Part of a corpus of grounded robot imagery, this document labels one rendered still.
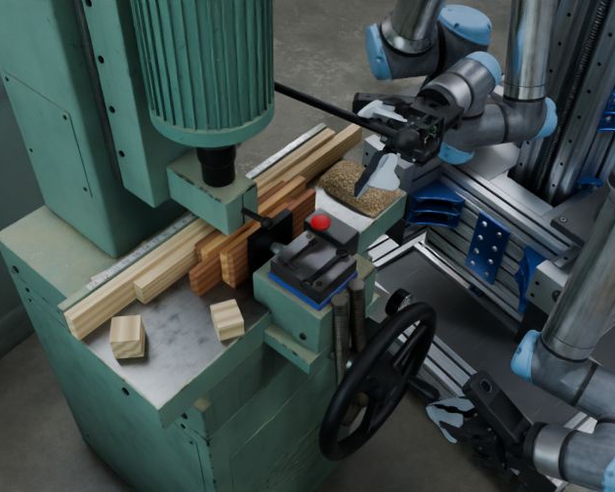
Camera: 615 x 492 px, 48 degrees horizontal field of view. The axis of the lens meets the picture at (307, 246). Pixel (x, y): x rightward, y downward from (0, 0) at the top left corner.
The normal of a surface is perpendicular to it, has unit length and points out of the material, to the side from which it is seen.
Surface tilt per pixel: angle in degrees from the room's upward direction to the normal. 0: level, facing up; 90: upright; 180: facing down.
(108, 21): 90
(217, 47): 90
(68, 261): 0
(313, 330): 90
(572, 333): 75
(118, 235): 90
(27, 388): 0
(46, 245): 0
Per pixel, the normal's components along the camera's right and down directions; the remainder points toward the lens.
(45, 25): -0.65, 0.54
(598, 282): -0.51, 0.41
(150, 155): 0.76, 0.48
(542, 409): 0.02, -0.69
